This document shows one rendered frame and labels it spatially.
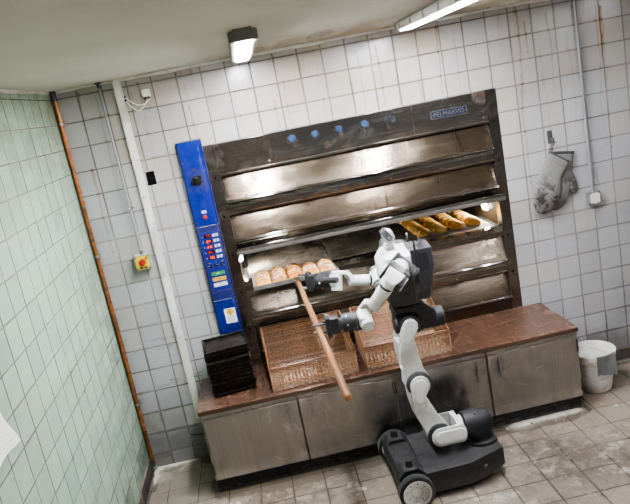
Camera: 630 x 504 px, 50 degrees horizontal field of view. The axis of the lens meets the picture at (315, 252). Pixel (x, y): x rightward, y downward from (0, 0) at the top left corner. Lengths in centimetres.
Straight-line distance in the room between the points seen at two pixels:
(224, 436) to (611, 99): 335
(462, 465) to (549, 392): 94
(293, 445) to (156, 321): 122
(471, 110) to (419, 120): 35
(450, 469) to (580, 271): 185
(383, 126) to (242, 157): 94
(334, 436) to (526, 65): 269
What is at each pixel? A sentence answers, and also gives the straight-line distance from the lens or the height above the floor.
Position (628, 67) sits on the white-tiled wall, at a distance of 512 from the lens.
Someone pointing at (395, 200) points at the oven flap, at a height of 151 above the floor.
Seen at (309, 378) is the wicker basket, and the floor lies 62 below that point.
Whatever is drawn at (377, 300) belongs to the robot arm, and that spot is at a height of 130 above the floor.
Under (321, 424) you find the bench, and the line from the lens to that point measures 435.
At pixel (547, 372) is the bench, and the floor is 32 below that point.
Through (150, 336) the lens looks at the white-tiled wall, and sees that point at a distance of 470.
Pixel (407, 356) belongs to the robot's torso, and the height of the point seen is 80.
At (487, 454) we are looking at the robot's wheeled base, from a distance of 411.
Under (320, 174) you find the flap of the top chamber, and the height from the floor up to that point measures 178.
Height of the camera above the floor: 231
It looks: 13 degrees down
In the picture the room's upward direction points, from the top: 11 degrees counter-clockwise
